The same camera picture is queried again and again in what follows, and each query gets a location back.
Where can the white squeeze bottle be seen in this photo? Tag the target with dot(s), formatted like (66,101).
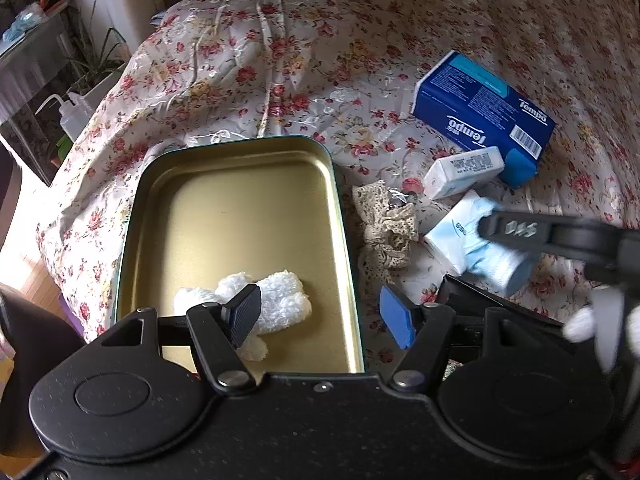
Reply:
(75,117)

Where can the dark cloth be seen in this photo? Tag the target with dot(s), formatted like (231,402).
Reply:
(35,340)

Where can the light blue plastic bag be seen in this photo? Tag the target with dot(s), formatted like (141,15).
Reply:
(20,22)

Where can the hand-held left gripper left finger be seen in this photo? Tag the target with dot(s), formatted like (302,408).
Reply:
(244,312)

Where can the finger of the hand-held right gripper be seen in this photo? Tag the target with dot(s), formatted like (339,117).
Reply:
(515,232)

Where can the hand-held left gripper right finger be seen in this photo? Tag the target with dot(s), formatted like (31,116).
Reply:
(397,317)

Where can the floral bedspread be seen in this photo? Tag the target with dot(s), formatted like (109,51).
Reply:
(325,60)

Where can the green tin box gold interior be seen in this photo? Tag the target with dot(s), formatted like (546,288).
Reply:
(235,220)

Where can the glass side table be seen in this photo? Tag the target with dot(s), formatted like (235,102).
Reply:
(27,65)

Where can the white and light blue tissue pack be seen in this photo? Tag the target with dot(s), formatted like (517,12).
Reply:
(462,232)

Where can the green potted plant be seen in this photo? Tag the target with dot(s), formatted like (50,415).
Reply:
(97,45)

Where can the white planter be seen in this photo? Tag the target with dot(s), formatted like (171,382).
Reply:
(100,85)

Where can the small white tissue pack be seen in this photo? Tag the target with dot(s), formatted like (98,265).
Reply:
(462,172)

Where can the white fluffy plush cloth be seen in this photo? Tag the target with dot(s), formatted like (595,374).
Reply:
(280,305)

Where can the large blue tissue pack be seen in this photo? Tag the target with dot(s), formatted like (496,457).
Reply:
(482,115)

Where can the beige lace scrunchie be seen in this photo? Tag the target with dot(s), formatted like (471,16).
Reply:
(385,225)

